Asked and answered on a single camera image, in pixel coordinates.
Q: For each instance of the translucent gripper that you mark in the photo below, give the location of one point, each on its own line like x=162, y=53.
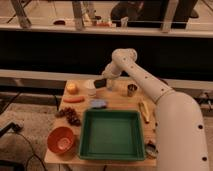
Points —
x=110, y=83

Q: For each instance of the black eraser block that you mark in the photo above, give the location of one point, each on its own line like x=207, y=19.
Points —
x=100, y=83

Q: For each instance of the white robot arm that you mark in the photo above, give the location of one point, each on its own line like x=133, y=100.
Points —
x=180, y=134

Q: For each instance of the white paper cup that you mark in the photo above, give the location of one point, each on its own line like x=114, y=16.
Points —
x=90, y=87

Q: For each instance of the small metal cup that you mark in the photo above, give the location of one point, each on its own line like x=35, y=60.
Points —
x=131, y=90

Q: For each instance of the blue sponge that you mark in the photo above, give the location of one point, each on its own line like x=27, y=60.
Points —
x=98, y=103

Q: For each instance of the orange carrot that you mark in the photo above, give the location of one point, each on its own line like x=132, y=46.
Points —
x=74, y=100

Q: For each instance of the yellow apple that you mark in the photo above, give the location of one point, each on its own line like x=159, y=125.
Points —
x=72, y=88

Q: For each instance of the bunch of dark grapes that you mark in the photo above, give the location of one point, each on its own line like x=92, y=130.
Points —
x=70, y=114

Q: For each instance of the green plastic tray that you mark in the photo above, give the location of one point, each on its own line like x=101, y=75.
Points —
x=111, y=135

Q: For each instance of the orange plastic bowl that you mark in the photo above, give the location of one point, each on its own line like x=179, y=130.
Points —
x=60, y=140

